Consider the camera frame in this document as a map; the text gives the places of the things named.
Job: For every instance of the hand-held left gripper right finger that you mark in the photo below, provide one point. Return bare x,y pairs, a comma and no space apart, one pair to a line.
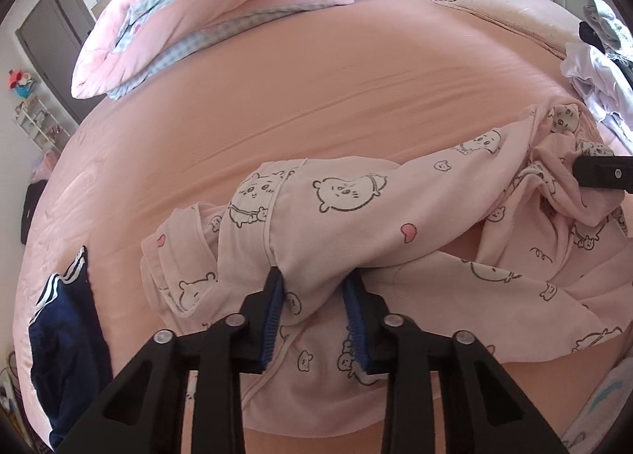
355,325

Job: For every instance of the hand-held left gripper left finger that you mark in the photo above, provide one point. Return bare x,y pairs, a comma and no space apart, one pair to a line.
274,320

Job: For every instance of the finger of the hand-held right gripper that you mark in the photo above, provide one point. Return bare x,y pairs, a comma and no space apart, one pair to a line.
601,172

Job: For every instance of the pink printed pajama top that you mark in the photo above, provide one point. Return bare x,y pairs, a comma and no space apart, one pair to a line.
346,231

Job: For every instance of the white garment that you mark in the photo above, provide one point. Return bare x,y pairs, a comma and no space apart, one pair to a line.
588,73

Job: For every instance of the black garment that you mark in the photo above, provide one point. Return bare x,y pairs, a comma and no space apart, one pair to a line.
589,33

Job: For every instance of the grey garment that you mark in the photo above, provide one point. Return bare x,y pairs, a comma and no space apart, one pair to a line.
606,18

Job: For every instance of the navy striped track pants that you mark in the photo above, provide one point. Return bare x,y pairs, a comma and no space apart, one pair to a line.
64,350

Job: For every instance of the pink bed sheet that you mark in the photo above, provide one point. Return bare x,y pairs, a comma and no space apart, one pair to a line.
346,102

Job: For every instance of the black bag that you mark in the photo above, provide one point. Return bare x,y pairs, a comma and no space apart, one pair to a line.
32,211

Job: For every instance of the pink checked quilt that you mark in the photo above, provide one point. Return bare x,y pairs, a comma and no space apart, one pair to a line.
198,13

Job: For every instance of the red and blue plush toy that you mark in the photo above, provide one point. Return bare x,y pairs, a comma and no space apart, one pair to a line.
21,80

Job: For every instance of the grey door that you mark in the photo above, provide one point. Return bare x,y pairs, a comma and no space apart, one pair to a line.
49,38

